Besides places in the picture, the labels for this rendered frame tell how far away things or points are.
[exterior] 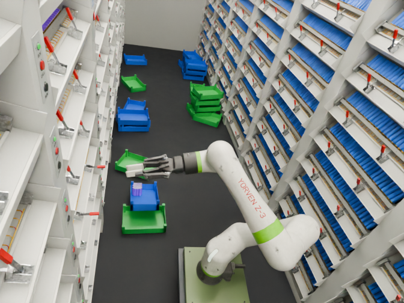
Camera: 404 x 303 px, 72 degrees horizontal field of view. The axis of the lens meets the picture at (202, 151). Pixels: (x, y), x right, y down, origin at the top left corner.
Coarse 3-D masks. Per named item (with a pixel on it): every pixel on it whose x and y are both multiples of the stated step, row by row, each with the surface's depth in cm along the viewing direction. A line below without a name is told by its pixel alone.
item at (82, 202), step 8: (96, 144) 142; (88, 152) 137; (96, 152) 140; (88, 160) 133; (88, 176) 126; (88, 184) 123; (80, 192) 118; (88, 192) 120; (80, 200) 115; (80, 208) 112; (80, 224) 107; (80, 232) 105; (80, 240) 102; (80, 248) 95
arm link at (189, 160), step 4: (192, 152) 119; (184, 156) 116; (188, 156) 116; (192, 156) 116; (196, 156) 116; (184, 160) 115; (188, 160) 115; (192, 160) 116; (196, 160) 116; (184, 164) 116; (188, 164) 115; (192, 164) 115; (196, 164) 116; (184, 168) 117; (188, 168) 116; (192, 168) 116; (196, 168) 116; (188, 172) 117; (192, 172) 117; (196, 172) 118
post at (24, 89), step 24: (24, 24) 42; (24, 48) 44; (24, 72) 46; (48, 72) 55; (0, 96) 48; (24, 96) 48; (48, 96) 56; (48, 120) 56; (48, 144) 57; (48, 168) 59; (72, 264) 88
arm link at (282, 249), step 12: (264, 228) 99; (276, 228) 99; (264, 240) 99; (276, 240) 98; (288, 240) 99; (300, 240) 103; (264, 252) 101; (276, 252) 98; (288, 252) 98; (300, 252) 101; (276, 264) 99; (288, 264) 98
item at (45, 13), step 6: (42, 0) 52; (48, 0) 54; (54, 0) 59; (60, 0) 65; (42, 6) 50; (48, 6) 55; (54, 6) 61; (42, 12) 52; (48, 12) 56; (42, 18) 53; (42, 24) 54
